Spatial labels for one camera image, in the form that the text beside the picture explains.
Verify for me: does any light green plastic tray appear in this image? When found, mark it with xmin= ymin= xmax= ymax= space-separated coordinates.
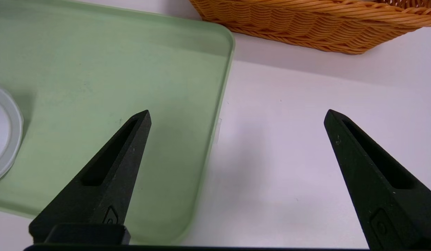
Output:
xmin=0 ymin=0 xmax=236 ymax=245

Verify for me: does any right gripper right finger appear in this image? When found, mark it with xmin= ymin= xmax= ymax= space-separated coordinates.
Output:
xmin=323 ymin=109 xmax=431 ymax=251

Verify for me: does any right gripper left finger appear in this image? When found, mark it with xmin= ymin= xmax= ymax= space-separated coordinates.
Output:
xmin=29 ymin=109 xmax=152 ymax=244

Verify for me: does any white round plastic container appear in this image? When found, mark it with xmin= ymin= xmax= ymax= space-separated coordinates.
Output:
xmin=0 ymin=85 xmax=24 ymax=184

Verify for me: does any orange wicker basket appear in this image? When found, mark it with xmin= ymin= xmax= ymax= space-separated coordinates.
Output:
xmin=189 ymin=0 xmax=431 ymax=55

